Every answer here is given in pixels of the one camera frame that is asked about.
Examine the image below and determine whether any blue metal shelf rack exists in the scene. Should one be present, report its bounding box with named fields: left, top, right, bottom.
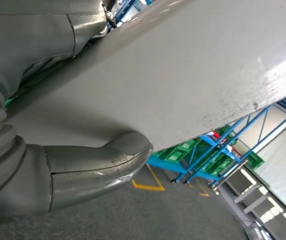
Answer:
left=108, top=0, right=156, bottom=29
left=146, top=94, right=286, bottom=190

